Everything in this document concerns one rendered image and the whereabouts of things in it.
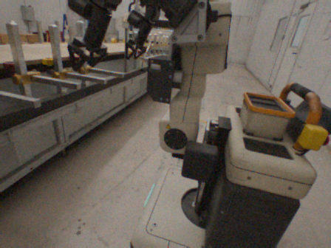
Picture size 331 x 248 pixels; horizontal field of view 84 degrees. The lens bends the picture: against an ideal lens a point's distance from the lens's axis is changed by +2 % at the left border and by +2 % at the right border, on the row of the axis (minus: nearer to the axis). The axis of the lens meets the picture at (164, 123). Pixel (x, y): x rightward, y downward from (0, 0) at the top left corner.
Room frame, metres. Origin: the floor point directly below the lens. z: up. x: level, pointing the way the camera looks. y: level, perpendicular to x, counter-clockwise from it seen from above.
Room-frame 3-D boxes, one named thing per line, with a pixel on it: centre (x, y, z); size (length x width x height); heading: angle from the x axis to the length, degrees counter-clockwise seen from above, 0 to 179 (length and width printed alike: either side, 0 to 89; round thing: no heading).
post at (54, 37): (1.19, 0.72, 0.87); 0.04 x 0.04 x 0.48; 78
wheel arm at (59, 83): (0.97, 0.67, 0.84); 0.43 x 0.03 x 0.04; 78
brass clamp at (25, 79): (0.97, 0.77, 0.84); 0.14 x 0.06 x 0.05; 168
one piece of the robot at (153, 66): (0.82, 0.00, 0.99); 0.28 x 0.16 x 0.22; 168
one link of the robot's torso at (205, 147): (0.73, -0.11, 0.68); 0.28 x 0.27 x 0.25; 168
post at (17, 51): (0.95, 0.77, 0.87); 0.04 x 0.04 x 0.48; 78
